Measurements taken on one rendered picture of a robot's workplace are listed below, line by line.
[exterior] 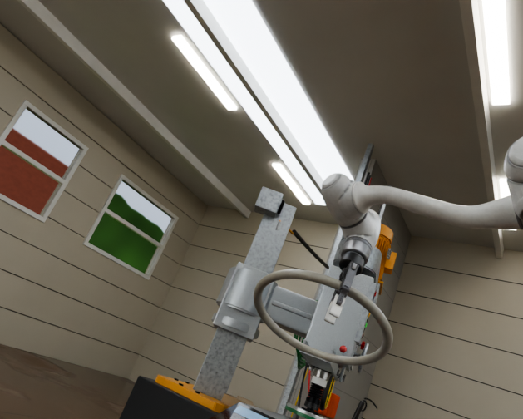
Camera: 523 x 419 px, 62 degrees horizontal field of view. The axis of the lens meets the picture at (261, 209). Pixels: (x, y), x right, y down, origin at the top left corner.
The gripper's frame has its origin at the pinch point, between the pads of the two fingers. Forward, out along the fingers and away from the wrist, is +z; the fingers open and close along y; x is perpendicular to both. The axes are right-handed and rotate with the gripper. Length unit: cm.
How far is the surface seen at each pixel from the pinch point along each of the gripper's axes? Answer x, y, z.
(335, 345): -16, 72, -31
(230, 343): 29, 140, -39
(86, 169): 404, 467, -339
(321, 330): -8, 72, -35
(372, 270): -19, 57, -69
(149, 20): 279, 148, -331
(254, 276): 35, 117, -74
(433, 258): -180, 412, -451
